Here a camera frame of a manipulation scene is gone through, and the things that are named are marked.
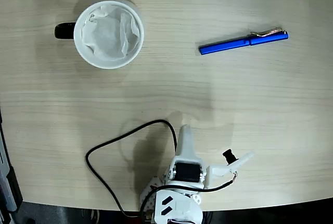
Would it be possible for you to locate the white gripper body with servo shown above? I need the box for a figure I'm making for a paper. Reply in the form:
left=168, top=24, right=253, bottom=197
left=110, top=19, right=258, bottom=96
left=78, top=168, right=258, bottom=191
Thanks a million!
left=163, top=157, right=209, bottom=191

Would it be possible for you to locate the blue pen with metal clip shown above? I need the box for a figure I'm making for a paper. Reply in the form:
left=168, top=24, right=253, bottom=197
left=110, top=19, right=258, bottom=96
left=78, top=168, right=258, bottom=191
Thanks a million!
left=198, top=27, right=289, bottom=56

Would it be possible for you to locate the white crumpled paper tissue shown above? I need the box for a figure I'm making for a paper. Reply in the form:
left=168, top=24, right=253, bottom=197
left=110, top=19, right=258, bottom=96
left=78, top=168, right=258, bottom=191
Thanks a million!
left=81, top=4, right=141, bottom=62

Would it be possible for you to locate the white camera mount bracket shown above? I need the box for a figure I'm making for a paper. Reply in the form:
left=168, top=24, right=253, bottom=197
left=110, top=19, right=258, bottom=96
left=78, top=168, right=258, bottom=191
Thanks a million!
left=207, top=151, right=255, bottom=184

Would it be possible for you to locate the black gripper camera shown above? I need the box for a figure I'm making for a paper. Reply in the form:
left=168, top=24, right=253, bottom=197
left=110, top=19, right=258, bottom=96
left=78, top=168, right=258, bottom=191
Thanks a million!
left=222, top=148, right=239, bottom=166

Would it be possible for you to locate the black camera cable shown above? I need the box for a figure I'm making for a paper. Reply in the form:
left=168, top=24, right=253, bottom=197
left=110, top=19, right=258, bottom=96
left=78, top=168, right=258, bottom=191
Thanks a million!
left=85, top=119, right=238, bottom=218

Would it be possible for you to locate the white mug with black handle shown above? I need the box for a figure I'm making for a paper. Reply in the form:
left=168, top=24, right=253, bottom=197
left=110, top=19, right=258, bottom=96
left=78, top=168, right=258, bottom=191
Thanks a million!
left=54, top=0, right=145, bottom=70

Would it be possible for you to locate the grey metal bracket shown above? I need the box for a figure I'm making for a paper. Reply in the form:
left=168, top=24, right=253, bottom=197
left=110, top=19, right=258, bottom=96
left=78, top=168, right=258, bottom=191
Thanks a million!
left=0, top=132, right=19, bottom=213

